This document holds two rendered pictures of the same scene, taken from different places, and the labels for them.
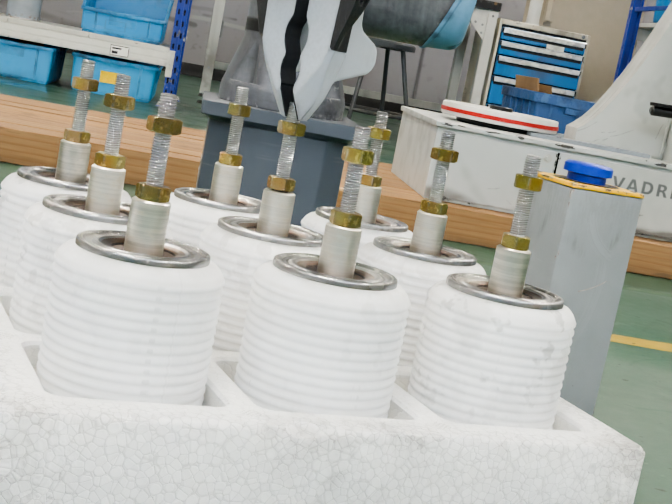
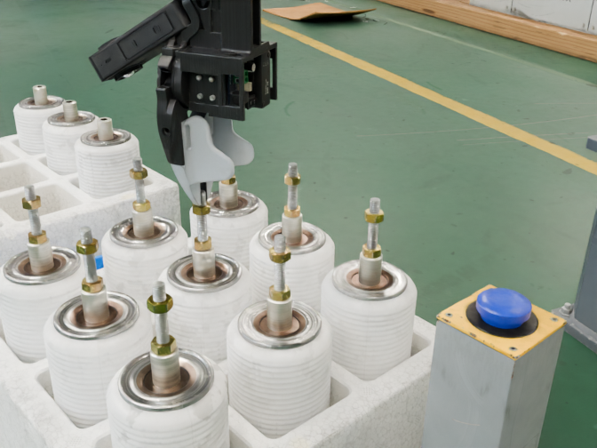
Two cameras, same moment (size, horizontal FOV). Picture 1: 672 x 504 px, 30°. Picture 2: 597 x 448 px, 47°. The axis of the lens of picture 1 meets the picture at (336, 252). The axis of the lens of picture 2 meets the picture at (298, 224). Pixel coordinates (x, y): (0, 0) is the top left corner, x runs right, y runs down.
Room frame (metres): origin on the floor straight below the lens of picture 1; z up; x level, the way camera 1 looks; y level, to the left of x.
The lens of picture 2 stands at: (0.74, -0.56, 0.61)
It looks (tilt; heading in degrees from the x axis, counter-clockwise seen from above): 26 degrees down; 72
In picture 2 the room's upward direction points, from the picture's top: 1 degrees clockwise
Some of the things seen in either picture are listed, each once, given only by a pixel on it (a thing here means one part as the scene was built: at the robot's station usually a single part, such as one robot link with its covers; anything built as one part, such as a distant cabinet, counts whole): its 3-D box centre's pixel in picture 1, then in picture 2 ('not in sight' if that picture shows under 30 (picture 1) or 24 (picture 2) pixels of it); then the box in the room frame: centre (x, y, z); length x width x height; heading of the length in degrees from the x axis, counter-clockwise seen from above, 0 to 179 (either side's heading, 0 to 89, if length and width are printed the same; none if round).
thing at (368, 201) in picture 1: (364, 205); (370, 268); (1.00, -0.02, 0.26); 0.02 x 0.02 x 0.03
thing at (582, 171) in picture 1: (587, 175); (502, 311); (1.03, -0.19, 0.32); 0.04 x 0.04 x 0.02
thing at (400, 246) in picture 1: (424, 252); (279, 324); (0.89, -0.06, 0.25); 0.08 x 0.08 x 0.01
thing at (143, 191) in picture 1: (153, 192); (37, 236); (0.69, 0.11, 0.29); 0.02 x 0.02 x 0.01; 31
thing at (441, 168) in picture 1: (438, 183); (279, 275); (0.89, -0.06, 0.30); 0.01 x 0.01 x 0.08
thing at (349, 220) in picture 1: (345, 218); (92, 284); (0.74, 0.00, 0.29); 0.02 x 0.02 x 0.01; 46
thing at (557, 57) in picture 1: (519, 92); not in sight; (6.67, -0.79, 0.34); 0.59 x 0.47 x 0.69; 7
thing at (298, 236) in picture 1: (272, 233); (204, 273); (0.85, 0.05, 0.25); 0.08 x 0.08 x 0.01
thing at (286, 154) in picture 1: (286, 158); (202, 227); (0.85, 0.05, 0.30); 0.01 x 0.01 x 0.08
